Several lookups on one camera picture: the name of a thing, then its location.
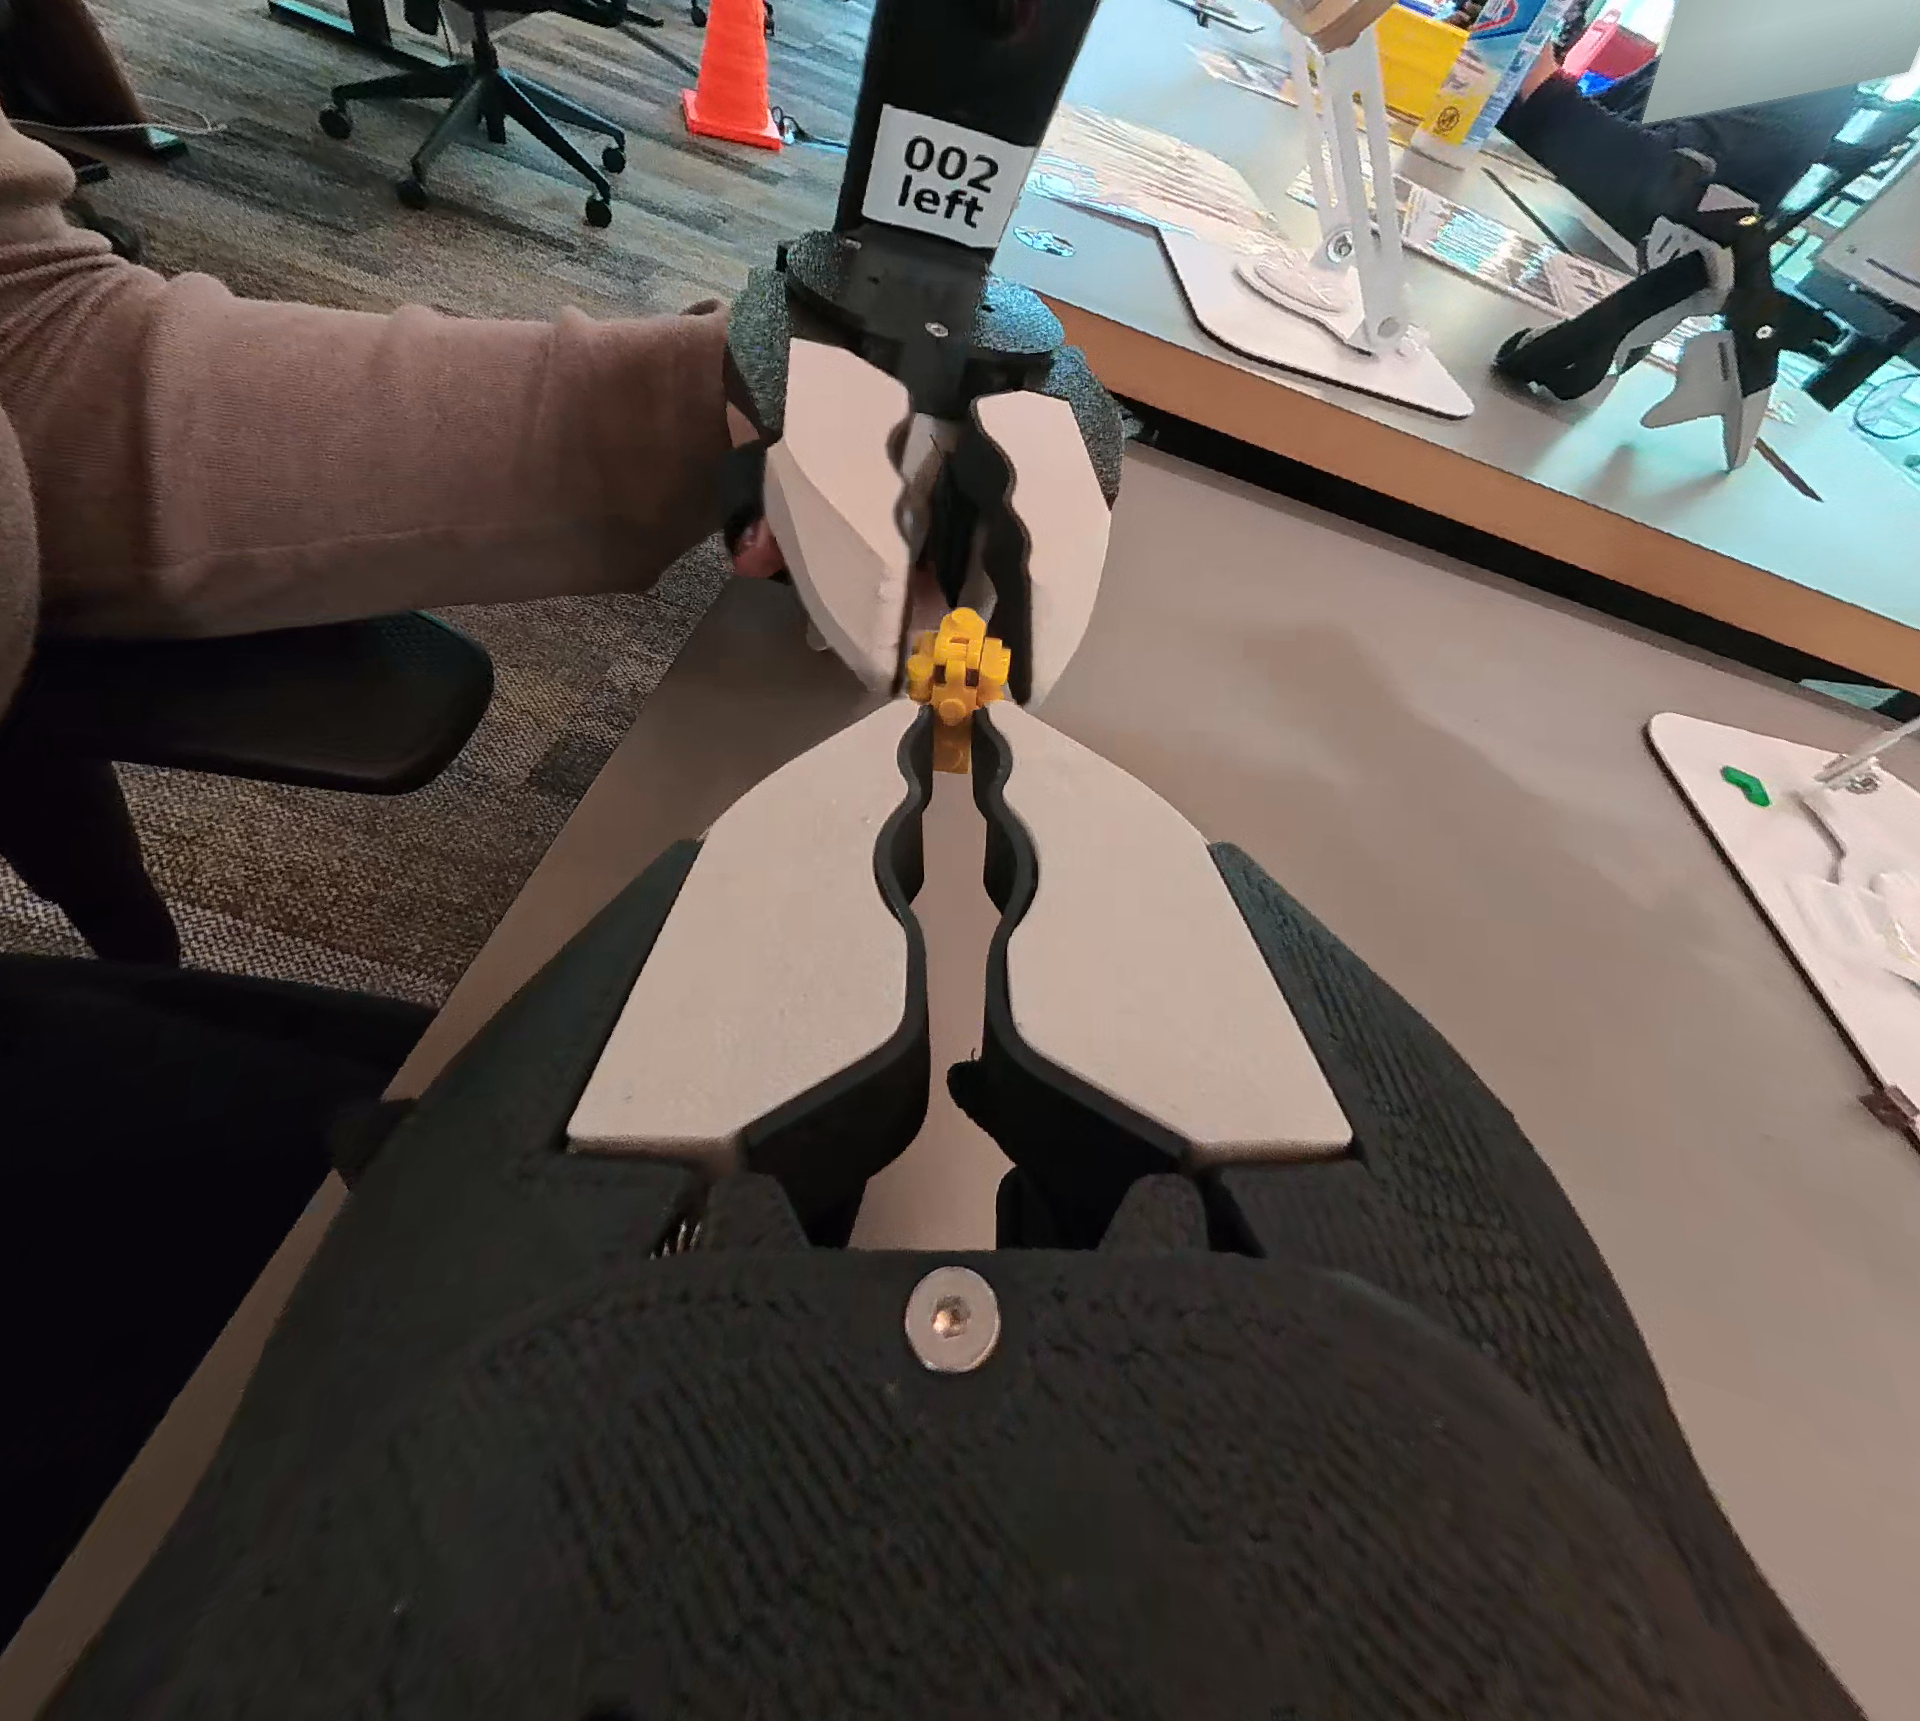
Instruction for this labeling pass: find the yellow toy brick cluster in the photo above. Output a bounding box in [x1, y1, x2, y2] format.
[904, 611, 1012, 713]

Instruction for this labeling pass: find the person's left forearm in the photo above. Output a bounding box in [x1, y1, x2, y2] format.
[0, 109, 769, 642]

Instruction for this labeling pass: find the printed paper sheet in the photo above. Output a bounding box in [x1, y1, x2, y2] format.
[1031, 105, 1296, 240]

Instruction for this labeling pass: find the white wipes canister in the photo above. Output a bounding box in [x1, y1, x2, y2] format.
[1458, 0, 1596, 152]

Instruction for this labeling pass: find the white book stand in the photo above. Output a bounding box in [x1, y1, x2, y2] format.
[1644, 709, 1920, 1127]

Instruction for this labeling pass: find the person's leg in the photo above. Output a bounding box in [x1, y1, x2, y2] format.
[0, 952, 439, 1633]

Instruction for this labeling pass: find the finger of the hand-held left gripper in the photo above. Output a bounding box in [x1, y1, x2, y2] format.
[959, 388, 1116, 706]
[761, 338, 926, 703]

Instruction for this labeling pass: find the yellow storage bin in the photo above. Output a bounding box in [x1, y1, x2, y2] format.
[1367, 0, 1475, 121]

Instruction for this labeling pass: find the black chair armrest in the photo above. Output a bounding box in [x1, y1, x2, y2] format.
[0, 611, 498, 801]

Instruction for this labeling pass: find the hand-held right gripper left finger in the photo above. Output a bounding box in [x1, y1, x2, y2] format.
[565, 704, 932, 1252]

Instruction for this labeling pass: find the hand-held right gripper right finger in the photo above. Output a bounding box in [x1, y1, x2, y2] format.
[972, 713, 1355, 1252]

